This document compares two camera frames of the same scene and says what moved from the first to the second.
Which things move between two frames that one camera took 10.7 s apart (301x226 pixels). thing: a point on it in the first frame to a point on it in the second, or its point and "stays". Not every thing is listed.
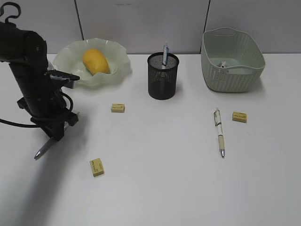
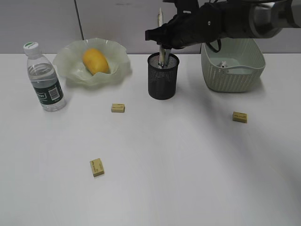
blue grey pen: (166, 54) stays
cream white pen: (218, 123) to (162, 49)
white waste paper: (223, 63) stays
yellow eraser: (118, 108) stays
